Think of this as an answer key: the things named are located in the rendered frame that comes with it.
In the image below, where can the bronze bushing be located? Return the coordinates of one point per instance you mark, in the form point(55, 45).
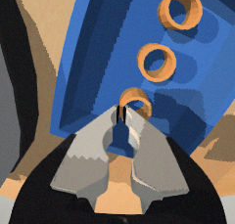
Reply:
point(131, 94)
point(165, 71)
point(193, 14)

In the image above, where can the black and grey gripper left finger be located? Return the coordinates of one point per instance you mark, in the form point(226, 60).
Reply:
point(77, 168)

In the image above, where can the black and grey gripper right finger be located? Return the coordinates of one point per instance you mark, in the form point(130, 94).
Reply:
point(162, 170)

